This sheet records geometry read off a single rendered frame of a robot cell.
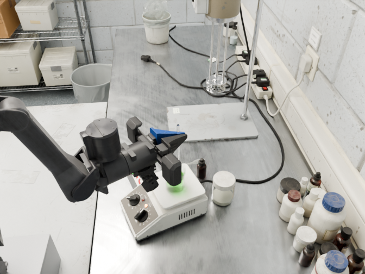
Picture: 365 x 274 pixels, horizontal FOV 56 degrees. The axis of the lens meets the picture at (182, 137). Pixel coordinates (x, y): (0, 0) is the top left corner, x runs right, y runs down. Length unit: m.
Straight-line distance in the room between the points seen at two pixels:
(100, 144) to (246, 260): 0.45
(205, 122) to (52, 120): 0.54
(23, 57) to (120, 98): 1.74
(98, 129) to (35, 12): 2.34
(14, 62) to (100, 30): 0.76
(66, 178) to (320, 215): 0.57
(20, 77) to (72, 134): 1.94
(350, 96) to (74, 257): 0.80
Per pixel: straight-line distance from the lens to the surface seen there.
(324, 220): 0.87
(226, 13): 0.98
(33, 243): 0.82
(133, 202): 0.90
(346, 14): 1.02
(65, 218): 0.97
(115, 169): 0.67
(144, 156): 0.69
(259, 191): 1.01
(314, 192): 0.93
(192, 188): 0.87
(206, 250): 0.87
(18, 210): 1.04
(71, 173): 0.64
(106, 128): 0.63
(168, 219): 0.86
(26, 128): 0.57
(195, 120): 1.21
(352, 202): 0.93
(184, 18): 3.20
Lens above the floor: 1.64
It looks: 40 degrees down
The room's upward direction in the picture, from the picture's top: straight up
